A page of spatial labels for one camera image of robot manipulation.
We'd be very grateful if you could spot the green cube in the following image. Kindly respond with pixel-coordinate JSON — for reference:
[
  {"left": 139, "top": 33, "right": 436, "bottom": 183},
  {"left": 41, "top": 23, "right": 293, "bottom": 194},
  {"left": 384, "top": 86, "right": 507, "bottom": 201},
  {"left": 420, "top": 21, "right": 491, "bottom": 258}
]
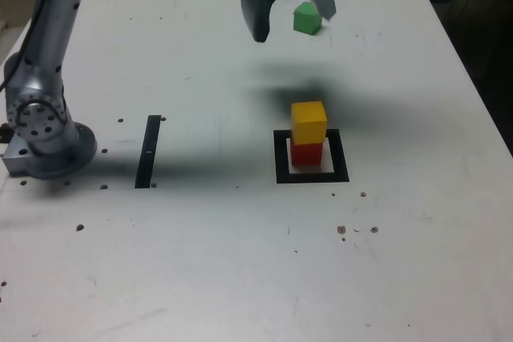
[{"left": 293, "top": 1, "right": 323, "bottom": 36}]

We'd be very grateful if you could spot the thin black cable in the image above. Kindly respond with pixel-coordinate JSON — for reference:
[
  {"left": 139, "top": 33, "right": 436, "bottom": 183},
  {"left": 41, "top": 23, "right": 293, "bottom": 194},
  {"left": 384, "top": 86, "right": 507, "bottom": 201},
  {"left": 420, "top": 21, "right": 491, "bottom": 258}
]
[{"left": 0, "top": 0, "right": 51, "bottom": 93}]

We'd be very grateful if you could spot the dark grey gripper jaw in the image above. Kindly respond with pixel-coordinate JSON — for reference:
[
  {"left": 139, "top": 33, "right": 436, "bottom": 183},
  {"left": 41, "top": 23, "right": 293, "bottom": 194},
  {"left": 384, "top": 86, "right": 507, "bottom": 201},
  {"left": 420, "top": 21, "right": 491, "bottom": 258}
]
[{"left": 240, "top": 0, "right": 281, "bottom": 43}]

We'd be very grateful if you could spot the black tape square outline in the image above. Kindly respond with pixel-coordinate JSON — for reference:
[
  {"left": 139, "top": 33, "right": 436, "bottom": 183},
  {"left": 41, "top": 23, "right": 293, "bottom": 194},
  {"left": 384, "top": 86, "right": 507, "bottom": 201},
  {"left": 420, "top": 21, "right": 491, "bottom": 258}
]
[{"left": 273, "top": 128, "right": 350, "bottom": 185}]

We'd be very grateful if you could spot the yellow cube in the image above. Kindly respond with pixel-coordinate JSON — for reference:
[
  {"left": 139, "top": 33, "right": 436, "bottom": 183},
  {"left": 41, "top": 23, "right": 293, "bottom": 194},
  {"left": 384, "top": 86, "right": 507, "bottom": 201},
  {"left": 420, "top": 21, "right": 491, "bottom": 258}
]
[{"left": 290, "top": 100, "right": 328, "bottom": 146}]

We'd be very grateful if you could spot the black tape strip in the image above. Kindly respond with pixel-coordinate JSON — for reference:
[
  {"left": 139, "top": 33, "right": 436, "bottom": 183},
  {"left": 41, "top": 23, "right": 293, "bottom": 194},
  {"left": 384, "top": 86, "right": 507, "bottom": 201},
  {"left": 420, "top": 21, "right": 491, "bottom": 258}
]
[{"left": 134, "top": 115, "right": 163, "bottom": 190}]

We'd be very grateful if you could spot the red cube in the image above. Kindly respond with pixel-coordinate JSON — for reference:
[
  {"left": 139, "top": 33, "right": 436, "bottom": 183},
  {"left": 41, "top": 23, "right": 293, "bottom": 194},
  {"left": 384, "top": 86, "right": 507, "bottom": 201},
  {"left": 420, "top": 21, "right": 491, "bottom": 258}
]
[{"left": 289, "top": 135, "right": 324, "bottom": 167}]

